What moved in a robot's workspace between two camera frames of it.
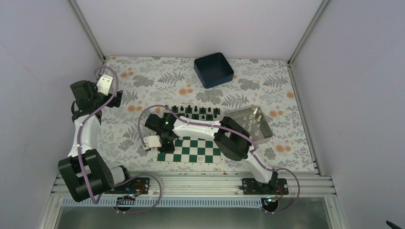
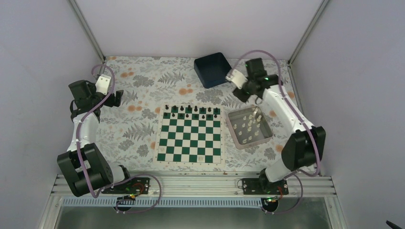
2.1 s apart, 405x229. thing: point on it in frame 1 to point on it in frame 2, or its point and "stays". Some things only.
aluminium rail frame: [315, 184] stays
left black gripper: [116, 103] stays
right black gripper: [170, 149] to [242, 98]
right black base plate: [275, 186] stays
